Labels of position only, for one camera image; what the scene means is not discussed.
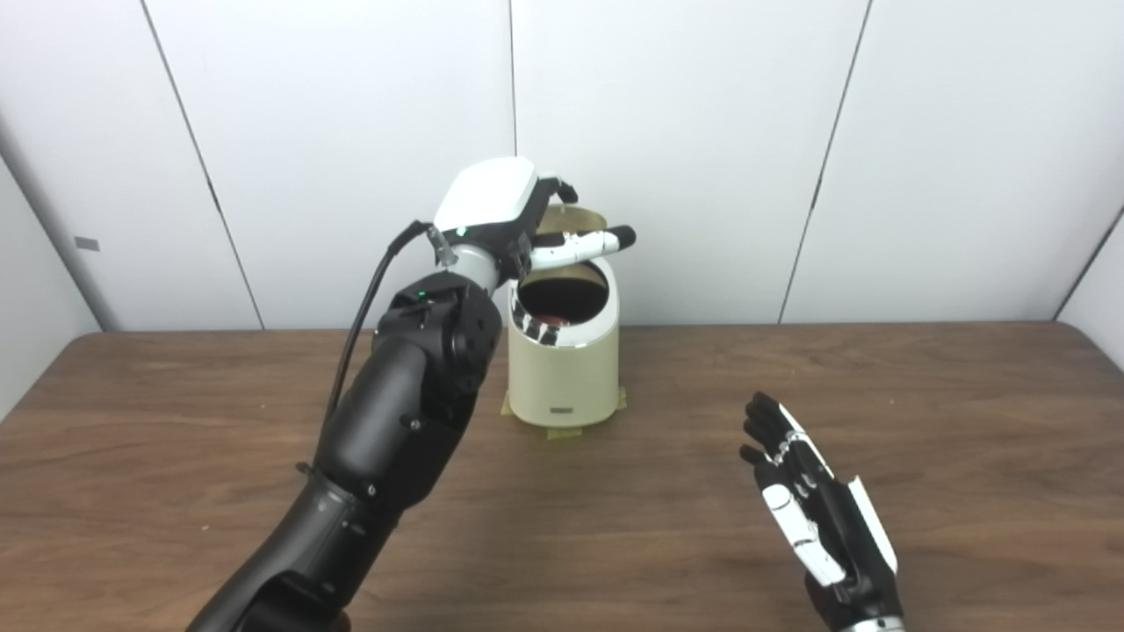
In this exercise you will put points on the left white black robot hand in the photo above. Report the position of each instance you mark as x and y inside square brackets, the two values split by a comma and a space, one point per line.
[487, 197]

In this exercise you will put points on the cream round bin lid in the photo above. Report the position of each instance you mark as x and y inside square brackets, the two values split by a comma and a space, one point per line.
[581, 219]

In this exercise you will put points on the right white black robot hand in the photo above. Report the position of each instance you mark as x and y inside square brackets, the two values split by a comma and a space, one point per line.
[834, 535]

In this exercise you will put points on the cream-colored bin body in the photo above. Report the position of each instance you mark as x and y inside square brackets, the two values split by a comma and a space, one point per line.
[566, 377]

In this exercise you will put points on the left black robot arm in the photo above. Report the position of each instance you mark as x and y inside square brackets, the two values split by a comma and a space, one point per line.
[395, 421]

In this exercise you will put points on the red apple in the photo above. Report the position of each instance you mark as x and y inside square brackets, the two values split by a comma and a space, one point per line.
[555, 314]

